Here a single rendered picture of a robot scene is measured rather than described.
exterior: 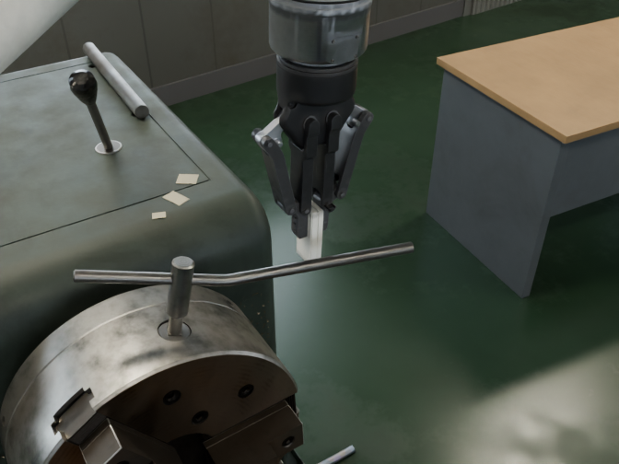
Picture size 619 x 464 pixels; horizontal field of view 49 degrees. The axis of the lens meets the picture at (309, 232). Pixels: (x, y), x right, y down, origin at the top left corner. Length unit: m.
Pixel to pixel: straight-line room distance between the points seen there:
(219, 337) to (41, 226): 0.27
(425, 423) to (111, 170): 1.50
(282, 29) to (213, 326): 0.32
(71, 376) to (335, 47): 0.40
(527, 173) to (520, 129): 0.15
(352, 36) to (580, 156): 1.92
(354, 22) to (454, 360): 1.88
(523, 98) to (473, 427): 1.09
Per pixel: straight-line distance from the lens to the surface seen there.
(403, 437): 2.16
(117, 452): 0.67
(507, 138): 2.48
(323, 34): 0.59
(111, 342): 0.72
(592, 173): 2.58
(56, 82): 1.21
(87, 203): 0.89
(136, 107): 1.05
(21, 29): 0.56
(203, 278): 0.68
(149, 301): 0.75
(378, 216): 2.96
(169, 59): 3.85
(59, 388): 0.73
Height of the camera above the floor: 1.74
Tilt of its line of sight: 37 degrees down
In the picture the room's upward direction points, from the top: straight up
